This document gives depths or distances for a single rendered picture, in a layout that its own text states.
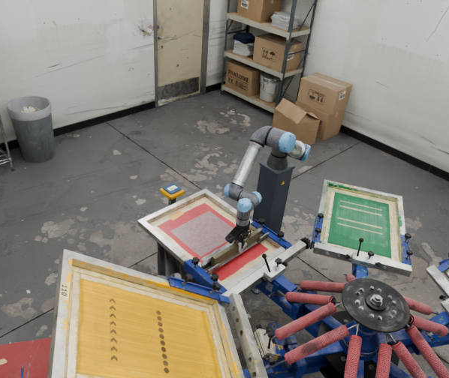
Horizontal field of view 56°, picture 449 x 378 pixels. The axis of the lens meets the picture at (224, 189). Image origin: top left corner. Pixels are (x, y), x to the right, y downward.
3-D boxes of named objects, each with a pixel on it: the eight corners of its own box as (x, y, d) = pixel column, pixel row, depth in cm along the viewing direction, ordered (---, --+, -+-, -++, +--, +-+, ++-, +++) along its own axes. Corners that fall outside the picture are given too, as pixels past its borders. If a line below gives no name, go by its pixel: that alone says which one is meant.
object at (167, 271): (157, 274, 294) (156, 229, 269) (161, 272, 296) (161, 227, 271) (200, 316, 268) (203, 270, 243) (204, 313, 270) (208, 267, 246)
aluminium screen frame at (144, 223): (137, 224, 271) (137, 220, 269) (205, 192, 306) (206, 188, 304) (221, 298, 227) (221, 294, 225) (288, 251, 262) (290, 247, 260)
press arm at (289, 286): (265, 279, 236) (266, 273, 233) (272, 274, 239) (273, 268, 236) (288, 298, 226) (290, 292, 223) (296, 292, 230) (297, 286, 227)
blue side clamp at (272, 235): (249, 229, 277) (250, 222, 273) (254, 226, 280) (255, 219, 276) (284, 255, 260) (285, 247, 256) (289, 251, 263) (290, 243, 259)
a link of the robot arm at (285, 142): (293, 140, 291) (269, 124, 242) (314, 147, 285) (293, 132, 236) (287, 156, 292) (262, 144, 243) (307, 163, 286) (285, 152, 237)
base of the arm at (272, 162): (276, 156, 307) (278, 145, 301) (292, 166, 298) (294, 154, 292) (262, 162, 298) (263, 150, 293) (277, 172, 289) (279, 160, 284)
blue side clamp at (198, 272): (183, 269, 244) (184, 260, 240) (190, 265, 247) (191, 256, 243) (218, 301, 227) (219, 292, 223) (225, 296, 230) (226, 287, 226)
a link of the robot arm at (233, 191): (254, 118, 247) (219, 193, 244) (271, 124, 243) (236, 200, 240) (260, 124, 258) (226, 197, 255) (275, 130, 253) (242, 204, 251)
